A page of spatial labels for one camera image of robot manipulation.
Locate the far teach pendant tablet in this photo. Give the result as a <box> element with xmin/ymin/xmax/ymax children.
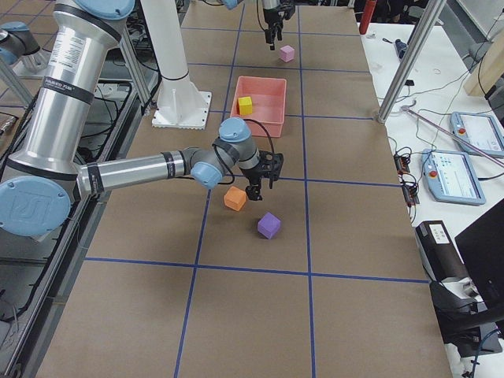
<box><xmin>450</xmin><ymin>112</ymin><xmax>503</xmax><ymax>158</ymax></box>

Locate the folded dark blue umbrella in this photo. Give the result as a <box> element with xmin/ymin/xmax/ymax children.
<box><xmin>395</xmin><ymin>39</ymin><xmax>408</xmax><ymax>60</ymax></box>

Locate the black box with label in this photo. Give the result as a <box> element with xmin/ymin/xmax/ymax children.
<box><xmin>415</xmin><ymin>220</ymin><xmax>469</xmax><ymax>282</ymax></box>

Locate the orange foam block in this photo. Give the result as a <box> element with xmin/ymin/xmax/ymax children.
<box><xmin>224</xmin><ymin>186</ymin><xmax>247</xmax><ymax>211</ymax></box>

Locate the near teach pendant tablet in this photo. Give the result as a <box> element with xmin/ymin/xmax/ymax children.
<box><xmin>422</xmin><ymin>149</ymin><xmax>486</xmax><ymax>206</ymax></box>

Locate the black monitor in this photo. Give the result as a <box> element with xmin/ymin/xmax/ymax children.
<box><xmin>455</xmin><ymin>200</ymin><xmax>503</xmax><ymax>308</ymax></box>

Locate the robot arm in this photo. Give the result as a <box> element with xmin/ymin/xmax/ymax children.
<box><xmin>1</xmin><ymin>1</ymin><xmax>284</xmax><ymax>237</ymax></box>

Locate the purple foam block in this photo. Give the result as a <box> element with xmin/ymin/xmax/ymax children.
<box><xmin>257</xmin><ymin>213</ymin><xmax>281</xmax><ymax>239</ymax></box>

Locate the yellow foam block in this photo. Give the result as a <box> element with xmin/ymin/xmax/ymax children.
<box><xmin>237</xmin><ymin>96</ymin><xmax>254</xmax><ymax>116</ymax></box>

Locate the teach pendant tablet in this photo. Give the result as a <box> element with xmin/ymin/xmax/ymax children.
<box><xmin>422</xmin><ymin>149</ymin><xmax>486</xmax><ymax>206</ymax></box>
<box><xmin>450</xmin><ymin>112</ymin><xmax>503</xmax><ymax>158</ymax></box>

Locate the red cylinder bottle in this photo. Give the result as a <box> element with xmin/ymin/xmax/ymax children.
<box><xmin>359</xmin><ymin>0</ymin><xmax>377</xmax><ymax>35</ymax></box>

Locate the pink plastic bin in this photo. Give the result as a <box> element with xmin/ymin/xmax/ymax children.
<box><xmin>230</xmin><ymin>76</ymin><xmax>287</xmax><ymax>138</ymax></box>

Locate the aluminium frame post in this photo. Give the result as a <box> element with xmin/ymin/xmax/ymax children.
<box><xmin>376</xmin><ymin>0</ymin><xmax>447</xmax><ymax>124</ymax></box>

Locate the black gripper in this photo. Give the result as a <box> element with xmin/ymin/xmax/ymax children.
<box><xmin>240</xmin><ymin>150</ymin><xmax>284</xmax><ymax>201</ymax></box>
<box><xmin>262</xmin><ymin>0</ymin><xmax>295</xmax><ymax>50</ymax></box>

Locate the light pink foam block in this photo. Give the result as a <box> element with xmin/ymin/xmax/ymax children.
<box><xmin>279</xmin><ymin>45</ymin><xmax>295</xmax><ymax>62</ymax></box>

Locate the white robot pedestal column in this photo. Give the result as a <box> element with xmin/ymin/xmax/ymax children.
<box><xmin>141</xmin><ymin>0</ymin><xmax>212</xmax><ymax>130</ymax></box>

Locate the long metal grabber stick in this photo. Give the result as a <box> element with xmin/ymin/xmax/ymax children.
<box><xmin>400</xmin><ymin>106</ymin><xmax>504</xmax><ymax>168</ymax></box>

